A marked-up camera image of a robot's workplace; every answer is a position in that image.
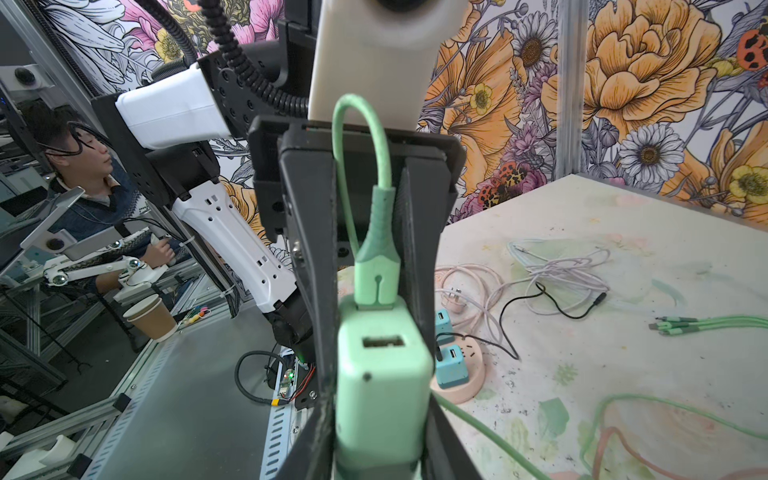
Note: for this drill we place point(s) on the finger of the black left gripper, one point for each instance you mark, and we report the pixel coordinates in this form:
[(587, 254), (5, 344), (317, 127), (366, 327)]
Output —
[(310, 192), (425, 195)]

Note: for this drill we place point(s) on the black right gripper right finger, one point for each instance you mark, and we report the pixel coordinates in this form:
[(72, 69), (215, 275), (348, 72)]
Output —
[(444, 456)]

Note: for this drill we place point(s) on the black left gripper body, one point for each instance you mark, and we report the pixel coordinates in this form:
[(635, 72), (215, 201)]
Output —
[(269, 137)]

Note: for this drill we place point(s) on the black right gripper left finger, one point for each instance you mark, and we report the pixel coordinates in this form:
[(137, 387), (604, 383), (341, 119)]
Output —
[(312, 456)]

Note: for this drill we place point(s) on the teal charger plug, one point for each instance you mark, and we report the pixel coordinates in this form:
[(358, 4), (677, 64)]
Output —
[(451, 368), (443, 327)]

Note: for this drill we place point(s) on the green charger plug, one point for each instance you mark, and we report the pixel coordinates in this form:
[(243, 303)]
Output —
[(383, 392)]

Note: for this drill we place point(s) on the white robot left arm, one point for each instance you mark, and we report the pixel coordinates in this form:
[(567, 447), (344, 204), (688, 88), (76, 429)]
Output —
[(184, 140)]

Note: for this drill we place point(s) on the round pink power socket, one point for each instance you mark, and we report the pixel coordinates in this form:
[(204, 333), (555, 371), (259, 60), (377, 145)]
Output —
[(477, 373)]

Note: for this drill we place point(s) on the brown paper cup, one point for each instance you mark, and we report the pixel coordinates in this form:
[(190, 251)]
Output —
[(152, 318)]

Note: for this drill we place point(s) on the seated person in background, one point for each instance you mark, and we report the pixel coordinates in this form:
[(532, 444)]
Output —
[(79, 159)]

